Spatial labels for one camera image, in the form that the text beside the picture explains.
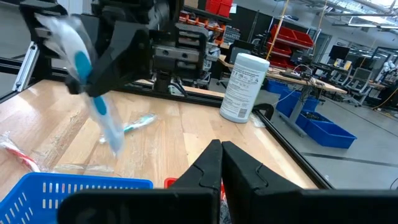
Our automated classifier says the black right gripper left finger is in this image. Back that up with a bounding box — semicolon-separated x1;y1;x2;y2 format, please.
57;139;223;224

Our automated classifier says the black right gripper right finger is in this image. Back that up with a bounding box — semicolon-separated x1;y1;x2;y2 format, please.
221;141;398;224

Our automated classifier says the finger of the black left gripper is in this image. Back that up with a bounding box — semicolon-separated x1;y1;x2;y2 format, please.
19;0;69;60
65;21;153;98

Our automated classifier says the red plastic basket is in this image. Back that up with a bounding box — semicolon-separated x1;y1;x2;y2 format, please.
164;177;226;203

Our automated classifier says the teal white wrapped toothbrush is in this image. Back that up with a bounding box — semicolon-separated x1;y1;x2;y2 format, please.
98;113;159;144

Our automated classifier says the white wipes canister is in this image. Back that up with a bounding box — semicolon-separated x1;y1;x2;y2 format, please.
219;52;271;124

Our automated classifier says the blue storage bin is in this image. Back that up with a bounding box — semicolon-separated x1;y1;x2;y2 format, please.
303;119;358;149
275;90;321;118

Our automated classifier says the clear plastic wrapper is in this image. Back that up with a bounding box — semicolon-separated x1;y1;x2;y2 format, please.
52;162;116;175

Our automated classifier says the red storage bin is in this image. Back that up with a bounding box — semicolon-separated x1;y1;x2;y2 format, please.
269;24;315;48

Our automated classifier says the wooden background desk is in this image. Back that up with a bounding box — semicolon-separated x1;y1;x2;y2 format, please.
219;54;348;138

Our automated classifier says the orange white wrapped toothbrush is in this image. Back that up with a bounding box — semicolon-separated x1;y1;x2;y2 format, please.
0;130;43;174

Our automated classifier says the grey office chair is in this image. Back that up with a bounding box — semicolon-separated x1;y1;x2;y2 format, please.
341;67;374;107

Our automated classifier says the blue plastic basket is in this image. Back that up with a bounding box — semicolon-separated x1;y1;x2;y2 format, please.
0;172;154;224

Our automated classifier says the black table frame rail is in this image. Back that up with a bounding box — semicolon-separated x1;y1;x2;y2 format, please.
0;55;336;190

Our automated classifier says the aluminium frame post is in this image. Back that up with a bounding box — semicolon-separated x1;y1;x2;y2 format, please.
12;42;40;93

